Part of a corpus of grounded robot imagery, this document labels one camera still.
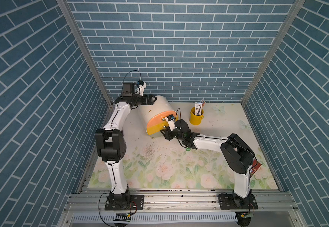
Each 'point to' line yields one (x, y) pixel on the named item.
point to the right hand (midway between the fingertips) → (164, 129)
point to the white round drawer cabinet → (147, 112)
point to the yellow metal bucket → (195, 119)
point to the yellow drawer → (153, 129)
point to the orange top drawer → (160, 117)
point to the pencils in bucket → (203, 102)
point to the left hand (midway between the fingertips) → (154, 98)
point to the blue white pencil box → (198, 109)
